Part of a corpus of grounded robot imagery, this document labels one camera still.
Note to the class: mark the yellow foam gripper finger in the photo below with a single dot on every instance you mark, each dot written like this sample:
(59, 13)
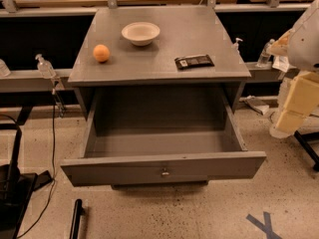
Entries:
(288, 121)
(303, 96)

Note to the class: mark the grey top drawer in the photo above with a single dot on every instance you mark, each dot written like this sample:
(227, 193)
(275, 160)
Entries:
(153, 135)

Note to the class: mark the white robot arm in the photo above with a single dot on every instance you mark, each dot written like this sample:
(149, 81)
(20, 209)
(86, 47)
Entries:
(300, 45)

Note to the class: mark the grey drawer cabinet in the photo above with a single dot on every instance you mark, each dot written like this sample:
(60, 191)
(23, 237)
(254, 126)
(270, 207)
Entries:
(184, 31)

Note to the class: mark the white paper packet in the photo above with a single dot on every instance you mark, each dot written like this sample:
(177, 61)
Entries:
(281, 63)

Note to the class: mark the grey box on floor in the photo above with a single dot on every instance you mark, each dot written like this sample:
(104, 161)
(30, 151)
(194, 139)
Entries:
(257, 104)

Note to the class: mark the clear water bottle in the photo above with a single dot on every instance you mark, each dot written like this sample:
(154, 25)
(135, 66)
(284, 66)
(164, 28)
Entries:
(264, 55)

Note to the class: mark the small pump bottle behind cabinet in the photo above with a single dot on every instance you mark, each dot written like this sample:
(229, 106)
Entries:
(236, 44)

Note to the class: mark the white bowl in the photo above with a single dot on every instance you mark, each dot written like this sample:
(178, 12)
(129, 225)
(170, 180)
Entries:
(141, 33)

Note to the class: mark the orange fruit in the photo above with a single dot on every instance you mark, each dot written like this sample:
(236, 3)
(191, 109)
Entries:
(101, 53)

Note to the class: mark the black bar on floor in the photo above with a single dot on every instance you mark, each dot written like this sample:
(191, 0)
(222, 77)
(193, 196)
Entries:
(77, 213)

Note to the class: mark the clear sanitizer pump bottle left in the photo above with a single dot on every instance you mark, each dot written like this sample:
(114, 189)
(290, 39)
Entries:
(45, 68)

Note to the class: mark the black stand base left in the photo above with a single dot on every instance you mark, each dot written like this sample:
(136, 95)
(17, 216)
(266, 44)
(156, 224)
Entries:
(16, 188)

